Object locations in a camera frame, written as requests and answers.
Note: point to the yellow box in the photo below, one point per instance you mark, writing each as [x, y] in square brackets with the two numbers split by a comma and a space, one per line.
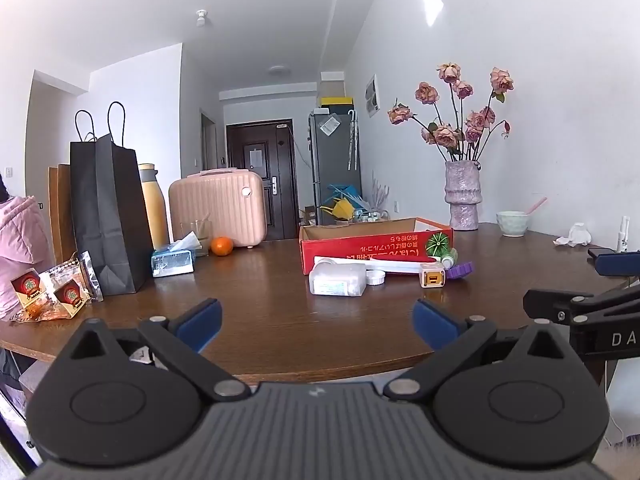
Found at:
[336, 102]

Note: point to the purple plastic object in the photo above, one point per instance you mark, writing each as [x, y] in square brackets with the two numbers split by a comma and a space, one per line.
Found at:
[460, 271]

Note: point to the blue folding rack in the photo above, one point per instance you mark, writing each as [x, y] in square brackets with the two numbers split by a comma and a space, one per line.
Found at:
[350, 194]

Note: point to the red cardboard box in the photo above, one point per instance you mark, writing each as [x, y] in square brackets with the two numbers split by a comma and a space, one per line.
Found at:
[360, 250]

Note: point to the green squeeze bottle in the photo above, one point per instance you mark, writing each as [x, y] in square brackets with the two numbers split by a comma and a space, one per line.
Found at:
[449, 258]

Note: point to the pale purple textured vase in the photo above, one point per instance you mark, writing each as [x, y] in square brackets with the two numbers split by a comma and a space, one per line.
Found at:
[463, 195]

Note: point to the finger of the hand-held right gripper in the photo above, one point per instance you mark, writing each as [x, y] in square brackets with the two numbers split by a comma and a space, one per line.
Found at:
[550, 304]
[622, 263]

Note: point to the pink spoon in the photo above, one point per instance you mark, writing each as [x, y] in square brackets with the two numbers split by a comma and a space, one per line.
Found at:
[536, 205]

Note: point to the pale green bowl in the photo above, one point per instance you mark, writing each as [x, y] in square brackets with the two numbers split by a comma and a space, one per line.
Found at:
[512, 225]

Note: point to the yellow plastic hanger rack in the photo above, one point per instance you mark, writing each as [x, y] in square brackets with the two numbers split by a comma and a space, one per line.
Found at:
[340, 209]

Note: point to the white spray bottle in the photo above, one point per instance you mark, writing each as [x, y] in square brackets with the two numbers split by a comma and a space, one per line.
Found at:
[623, 237]

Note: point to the round ceiling lamp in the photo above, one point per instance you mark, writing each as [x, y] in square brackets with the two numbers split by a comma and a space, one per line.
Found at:
[279, 69]

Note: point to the pale dried grass stems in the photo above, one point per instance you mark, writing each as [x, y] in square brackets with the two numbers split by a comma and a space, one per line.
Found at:
[381, 192]

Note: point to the brown paper bag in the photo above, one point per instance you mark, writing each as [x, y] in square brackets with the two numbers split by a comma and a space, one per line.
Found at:
[60, 210]

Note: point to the dark brown door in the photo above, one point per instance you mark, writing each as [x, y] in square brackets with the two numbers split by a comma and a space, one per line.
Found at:
[260, 180]

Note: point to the dried pink roses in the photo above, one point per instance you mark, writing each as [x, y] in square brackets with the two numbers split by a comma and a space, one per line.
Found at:
[445, 135]

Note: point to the grey refrigerator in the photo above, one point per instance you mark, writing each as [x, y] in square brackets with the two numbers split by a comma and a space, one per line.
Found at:
[335, 160]

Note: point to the paper sheet on refrigerator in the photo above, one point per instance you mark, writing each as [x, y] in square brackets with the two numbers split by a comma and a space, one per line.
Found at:
[330, 125]

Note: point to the small white round lid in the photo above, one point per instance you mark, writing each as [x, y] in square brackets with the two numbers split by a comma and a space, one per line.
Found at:
[376, 278]

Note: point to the long white red box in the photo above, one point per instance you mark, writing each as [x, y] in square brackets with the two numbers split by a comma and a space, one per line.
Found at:
[400, 266]

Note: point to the orange fruit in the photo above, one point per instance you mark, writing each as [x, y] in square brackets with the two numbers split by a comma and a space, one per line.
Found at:
[222, 246]

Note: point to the black paper bag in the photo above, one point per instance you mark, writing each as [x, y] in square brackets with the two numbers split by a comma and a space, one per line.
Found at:
[110, 210]

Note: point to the clear glass cup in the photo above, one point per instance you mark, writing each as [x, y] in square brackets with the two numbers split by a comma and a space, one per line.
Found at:
[200, 232]

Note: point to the pink ribbed suitcase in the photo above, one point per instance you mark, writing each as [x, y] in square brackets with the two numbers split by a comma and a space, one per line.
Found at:
[217, 205]

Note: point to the blue tissue pack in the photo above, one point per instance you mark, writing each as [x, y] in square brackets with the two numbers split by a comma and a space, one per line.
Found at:
[172, 261]

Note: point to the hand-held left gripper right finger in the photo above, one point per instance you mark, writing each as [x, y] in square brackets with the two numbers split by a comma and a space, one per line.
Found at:
[434, 326]

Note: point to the wall poster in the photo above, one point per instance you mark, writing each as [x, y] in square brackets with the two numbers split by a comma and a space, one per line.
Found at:
[373, 96]

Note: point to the clear folded umbrella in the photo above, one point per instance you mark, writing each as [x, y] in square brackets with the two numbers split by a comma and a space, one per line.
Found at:
[352, 140]

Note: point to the white plastic container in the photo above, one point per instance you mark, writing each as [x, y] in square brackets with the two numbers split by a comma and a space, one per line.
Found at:
[336, 280]

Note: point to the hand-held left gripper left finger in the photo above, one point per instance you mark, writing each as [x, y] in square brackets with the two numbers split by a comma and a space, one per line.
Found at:
[202, 322]

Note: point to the crumpled white tissue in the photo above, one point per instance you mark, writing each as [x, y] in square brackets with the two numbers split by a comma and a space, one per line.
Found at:
[575, 236]

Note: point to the yellow thermos bottle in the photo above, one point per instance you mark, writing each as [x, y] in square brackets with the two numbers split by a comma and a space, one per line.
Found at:
[156, 210]

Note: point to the snack packet with red logo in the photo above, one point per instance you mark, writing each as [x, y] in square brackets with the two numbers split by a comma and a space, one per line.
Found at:
[70, 299]
[29, 286]

